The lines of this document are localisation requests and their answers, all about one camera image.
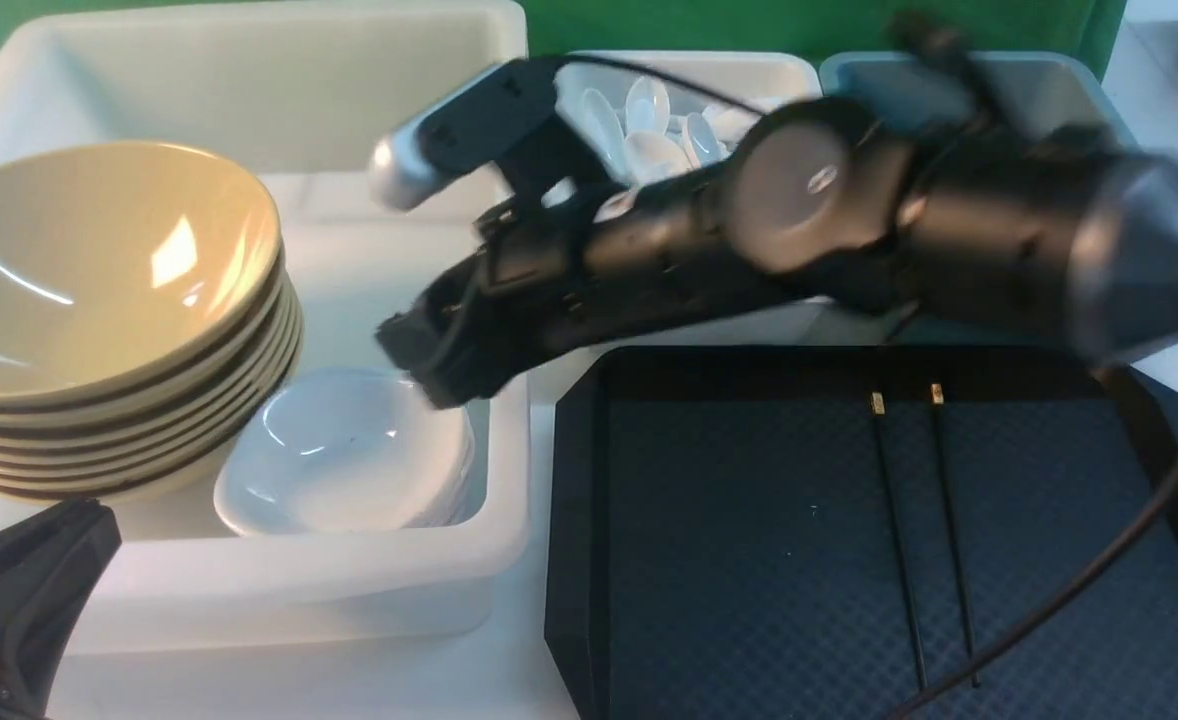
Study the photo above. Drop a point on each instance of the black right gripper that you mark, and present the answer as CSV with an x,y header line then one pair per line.
x,y
524,298

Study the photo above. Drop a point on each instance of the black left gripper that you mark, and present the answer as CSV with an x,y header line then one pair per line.
x,y
49,566

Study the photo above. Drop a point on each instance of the yellow noodle bowl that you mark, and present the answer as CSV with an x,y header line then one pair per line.
x,y
121,260

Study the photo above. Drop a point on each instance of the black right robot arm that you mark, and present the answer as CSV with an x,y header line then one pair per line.
x,y
803,208

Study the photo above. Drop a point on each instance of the pile of white spoons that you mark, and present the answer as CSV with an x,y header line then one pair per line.
x,y
644,139

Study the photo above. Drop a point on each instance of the white spoon bin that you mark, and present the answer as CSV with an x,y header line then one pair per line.
x,y
764,80

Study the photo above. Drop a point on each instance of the stack of white dishes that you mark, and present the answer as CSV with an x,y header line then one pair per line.
x,y
344,450

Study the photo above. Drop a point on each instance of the large white tub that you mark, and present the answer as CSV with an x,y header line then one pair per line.
x,y
298,92

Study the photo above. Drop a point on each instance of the stack of yellow bowls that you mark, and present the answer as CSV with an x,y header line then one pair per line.
x,y
159,433

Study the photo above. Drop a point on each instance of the black serving tray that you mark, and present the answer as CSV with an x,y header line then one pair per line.
x,y
720,546

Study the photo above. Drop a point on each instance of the teal chopstick bin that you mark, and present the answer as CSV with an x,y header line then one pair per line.
x,y
949,80

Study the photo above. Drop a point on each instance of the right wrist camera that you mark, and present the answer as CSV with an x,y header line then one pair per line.
x,y
507,117

